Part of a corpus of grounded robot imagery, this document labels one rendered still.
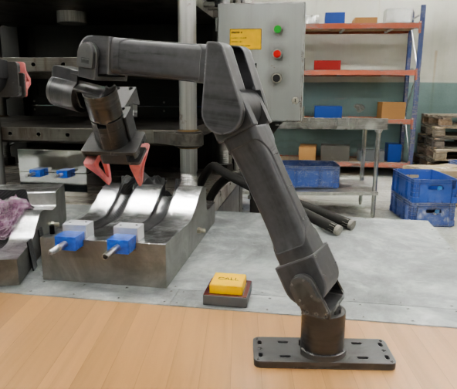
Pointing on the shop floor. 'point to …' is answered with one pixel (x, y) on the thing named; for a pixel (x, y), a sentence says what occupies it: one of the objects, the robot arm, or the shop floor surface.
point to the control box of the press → (270, 53)
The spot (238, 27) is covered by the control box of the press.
